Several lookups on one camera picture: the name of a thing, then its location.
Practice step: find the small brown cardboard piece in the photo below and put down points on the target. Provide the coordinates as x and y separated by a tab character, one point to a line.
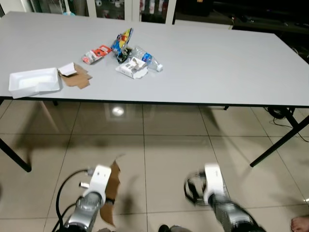
79	79

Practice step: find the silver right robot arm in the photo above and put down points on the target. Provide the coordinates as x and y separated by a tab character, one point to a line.
234	215

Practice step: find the white glass-door cabinet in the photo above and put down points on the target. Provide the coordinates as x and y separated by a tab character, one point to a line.
135	9

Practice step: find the white foam tray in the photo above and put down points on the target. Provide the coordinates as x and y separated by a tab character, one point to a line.
34	81

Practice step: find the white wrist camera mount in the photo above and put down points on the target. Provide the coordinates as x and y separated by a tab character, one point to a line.
99	179
214	181

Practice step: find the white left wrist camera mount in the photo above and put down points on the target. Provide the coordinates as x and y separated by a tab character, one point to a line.
99	179

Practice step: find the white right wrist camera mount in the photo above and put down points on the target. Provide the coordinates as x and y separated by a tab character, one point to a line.
214	181

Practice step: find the blue yellow snack bag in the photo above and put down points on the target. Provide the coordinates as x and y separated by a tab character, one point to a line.
122	41

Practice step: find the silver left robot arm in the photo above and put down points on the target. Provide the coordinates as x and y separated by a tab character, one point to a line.
84	212

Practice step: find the person's bare foot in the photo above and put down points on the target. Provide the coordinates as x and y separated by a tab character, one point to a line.
301	224

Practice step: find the large brown cardboard piece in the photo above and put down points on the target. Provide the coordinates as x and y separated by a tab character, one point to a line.
114	183

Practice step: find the red snack wrapper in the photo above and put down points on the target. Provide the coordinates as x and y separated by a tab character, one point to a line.
96	54

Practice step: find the white crumpled carton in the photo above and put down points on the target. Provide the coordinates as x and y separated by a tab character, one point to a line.
131	67

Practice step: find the white paper sheet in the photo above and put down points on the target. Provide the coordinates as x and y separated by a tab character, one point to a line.
67	69

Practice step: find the black crumpled wrapper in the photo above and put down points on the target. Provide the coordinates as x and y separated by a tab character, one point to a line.
123	55

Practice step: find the grey folding table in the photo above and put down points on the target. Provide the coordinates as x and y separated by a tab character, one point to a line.
217	63

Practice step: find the grey robot foot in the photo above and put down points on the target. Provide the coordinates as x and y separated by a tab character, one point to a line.
179	229

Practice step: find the clear plastic bottle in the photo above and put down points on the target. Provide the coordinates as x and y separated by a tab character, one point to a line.
147	59

